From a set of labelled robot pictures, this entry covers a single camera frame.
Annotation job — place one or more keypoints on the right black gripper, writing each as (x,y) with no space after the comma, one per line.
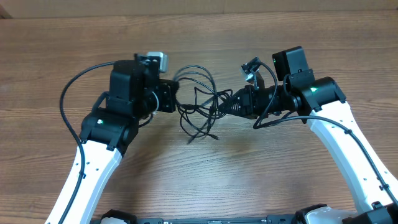
(245,98)

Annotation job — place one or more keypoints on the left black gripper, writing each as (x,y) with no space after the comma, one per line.
(168,89)

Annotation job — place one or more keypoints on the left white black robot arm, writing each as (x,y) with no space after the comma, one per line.
(136,92)

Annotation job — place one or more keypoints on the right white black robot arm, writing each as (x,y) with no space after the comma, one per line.
(322,105)

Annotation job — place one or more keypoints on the cardboard backdrop panel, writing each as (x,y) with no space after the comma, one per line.
(27,9)

